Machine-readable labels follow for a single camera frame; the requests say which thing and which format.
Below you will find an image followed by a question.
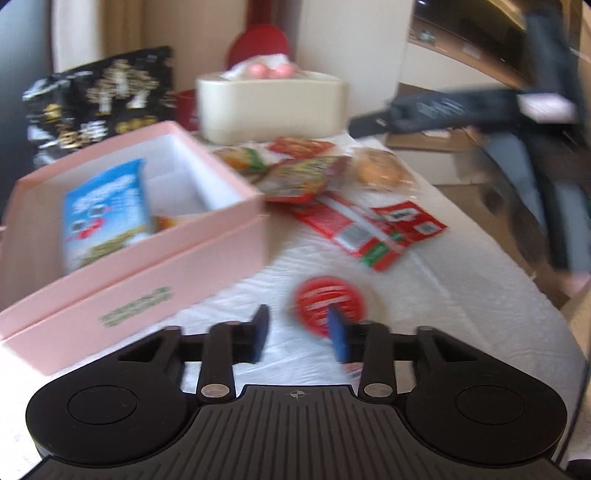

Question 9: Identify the round red jelly cup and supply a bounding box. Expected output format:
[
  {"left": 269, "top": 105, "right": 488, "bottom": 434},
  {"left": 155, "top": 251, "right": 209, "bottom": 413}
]
[{"left": 294, "top": 276, "right": 367, "bottom": 337}]

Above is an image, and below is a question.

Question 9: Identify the long red snack packet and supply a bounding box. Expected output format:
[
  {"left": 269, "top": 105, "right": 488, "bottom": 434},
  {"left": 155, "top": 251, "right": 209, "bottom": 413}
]
[{"left": 291, "top": 193, "right": 410, "bottom": 271}]

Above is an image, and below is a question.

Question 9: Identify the small red snack packet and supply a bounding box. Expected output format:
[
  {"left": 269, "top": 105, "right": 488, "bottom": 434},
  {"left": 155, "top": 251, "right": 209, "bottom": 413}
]
[{"left": 372, "top": 201, "right": 447, "bottom": 243}]

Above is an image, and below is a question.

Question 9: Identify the bun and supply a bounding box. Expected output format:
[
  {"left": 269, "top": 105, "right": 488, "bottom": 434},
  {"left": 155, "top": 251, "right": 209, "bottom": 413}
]
[{"left": 353, "top": 147, "right": 416, "bottom": 192}]

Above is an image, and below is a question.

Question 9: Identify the blue seaweed snack packet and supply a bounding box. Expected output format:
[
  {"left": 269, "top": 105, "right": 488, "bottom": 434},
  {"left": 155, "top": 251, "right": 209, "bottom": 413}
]
[{"left": 62, "top": 159, "right": 155, "bottom": 274}]

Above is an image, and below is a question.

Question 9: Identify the red orange snack pouch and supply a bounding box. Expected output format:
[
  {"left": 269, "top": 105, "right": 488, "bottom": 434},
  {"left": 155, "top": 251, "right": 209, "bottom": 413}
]
[{"left": 256, "top": 155, "right": 351, "bottom": 204}]

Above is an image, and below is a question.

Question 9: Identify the colourful biscuit ball packet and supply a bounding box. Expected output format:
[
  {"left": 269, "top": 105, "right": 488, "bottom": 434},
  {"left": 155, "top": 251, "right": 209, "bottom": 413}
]
[{"left": 213, "top": 147, "right": 269, "bottom": 175}]

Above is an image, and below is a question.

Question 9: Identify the red quail egg pouch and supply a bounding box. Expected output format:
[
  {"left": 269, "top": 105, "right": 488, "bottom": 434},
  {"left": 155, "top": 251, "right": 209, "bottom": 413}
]
[{"left": 266, "top": 137, "right": 335, "bottom": 159}]

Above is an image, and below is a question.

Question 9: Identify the sesame bar clear packet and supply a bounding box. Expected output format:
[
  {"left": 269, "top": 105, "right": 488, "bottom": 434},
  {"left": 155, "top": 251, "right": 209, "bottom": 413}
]
[{"left": 152, "top": 215, "right": 184, "bottom": 232}]

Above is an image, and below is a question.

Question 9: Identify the white shelf unit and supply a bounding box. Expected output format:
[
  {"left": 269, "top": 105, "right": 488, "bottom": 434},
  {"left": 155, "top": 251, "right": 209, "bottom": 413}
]
[{"left": 385, "top": 1, "right": 524, "bottom": 186}]

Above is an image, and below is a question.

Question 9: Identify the black television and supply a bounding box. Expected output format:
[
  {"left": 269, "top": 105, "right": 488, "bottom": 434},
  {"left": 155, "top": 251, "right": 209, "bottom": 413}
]
[{"left": 412, "top": 0, "right": 533, "bottom": 77}]

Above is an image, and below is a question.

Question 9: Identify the white textured tablecloth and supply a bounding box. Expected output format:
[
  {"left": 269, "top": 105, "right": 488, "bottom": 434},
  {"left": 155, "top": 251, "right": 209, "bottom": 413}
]
[{"left": 68, "top": 131, "right": 588, "bottom": 416}]

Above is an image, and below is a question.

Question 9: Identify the pink cardboard box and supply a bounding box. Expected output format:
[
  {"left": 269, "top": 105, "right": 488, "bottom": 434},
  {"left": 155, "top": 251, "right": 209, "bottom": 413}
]
[{"left": 1, "top": 121, "right": 269, "bottom": 375}]

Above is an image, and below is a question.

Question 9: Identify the cream tissue box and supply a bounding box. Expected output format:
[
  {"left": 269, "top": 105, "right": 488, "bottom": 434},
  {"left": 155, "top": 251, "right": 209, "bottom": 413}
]
[{"left": 195, "top": 71, "right": 349, "bottom": 145}]

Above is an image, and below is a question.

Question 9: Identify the black plum snack bag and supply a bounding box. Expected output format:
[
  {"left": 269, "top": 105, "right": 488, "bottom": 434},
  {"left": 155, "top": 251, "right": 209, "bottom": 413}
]
[{"left": 22, "top": 46, "right": 176, "bottom": 168}]

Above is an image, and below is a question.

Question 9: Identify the red round lid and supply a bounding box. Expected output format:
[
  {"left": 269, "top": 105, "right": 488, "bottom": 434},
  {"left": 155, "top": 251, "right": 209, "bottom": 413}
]
[{"left": 225, "top": 24, "right": 290, "bottom": 69}]

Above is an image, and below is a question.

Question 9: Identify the beige curtain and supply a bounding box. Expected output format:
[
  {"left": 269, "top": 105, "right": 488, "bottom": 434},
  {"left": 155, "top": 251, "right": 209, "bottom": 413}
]
[{"left": 51, "top": 0, "right": 144, "bottom": 72}]

